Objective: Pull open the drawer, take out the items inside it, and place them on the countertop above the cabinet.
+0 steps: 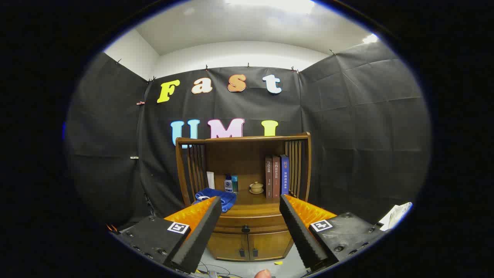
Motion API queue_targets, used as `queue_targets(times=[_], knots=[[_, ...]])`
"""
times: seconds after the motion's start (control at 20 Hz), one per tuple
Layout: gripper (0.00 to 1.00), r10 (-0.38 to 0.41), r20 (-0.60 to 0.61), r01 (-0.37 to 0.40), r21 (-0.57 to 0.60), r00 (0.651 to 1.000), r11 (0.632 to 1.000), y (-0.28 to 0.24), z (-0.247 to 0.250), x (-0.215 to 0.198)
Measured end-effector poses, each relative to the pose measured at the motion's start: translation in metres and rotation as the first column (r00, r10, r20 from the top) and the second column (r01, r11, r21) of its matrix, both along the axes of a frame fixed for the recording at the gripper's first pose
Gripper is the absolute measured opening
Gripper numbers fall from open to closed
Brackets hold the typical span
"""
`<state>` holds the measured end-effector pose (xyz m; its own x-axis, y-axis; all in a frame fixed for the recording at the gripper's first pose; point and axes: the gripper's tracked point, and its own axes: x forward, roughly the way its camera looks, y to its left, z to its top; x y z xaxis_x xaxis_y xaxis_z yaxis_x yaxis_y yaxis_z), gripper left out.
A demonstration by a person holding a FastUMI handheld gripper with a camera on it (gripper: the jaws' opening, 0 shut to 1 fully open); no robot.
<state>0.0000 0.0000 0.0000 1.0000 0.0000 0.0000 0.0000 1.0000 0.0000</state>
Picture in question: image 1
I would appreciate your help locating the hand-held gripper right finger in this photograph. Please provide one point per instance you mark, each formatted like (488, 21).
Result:
(301, 231)

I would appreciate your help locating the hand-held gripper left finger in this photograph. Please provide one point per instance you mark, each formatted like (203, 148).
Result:
(200, 235)

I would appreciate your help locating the wooden drawer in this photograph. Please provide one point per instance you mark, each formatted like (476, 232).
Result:
(258, 224)

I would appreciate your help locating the wooden cabinet door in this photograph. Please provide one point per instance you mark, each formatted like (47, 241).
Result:
(270, 244)
(227, 245)

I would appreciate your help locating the wooden countertop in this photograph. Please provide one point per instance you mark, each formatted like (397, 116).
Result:
(251, 204)

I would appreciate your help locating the wooden cabinet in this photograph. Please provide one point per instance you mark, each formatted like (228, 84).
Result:
(239, 158)

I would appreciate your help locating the blue folded towel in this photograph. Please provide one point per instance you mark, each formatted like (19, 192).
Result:
(224, 197)

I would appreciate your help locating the white tube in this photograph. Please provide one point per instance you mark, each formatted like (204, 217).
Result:
(210, 180)

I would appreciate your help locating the white bottle blue cap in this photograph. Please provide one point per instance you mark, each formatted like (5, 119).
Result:
(228, 185)

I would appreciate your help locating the blue book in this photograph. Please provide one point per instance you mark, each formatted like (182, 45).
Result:
(285, 175)

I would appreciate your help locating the reddish brown book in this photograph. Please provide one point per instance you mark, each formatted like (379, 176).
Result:
(276, 177)

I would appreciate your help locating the teal bottle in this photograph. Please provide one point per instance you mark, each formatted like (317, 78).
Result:
(235, 184)

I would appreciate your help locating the beige lidded teacup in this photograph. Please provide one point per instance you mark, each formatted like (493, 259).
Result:
(256, 188)

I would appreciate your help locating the dark brown book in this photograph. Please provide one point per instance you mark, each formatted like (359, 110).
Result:
(269, 177)

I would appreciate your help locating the white paper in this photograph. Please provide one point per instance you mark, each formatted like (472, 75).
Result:
(395, 216)

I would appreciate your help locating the black backdrop cloth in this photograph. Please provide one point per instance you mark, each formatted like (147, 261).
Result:
(347, 135)

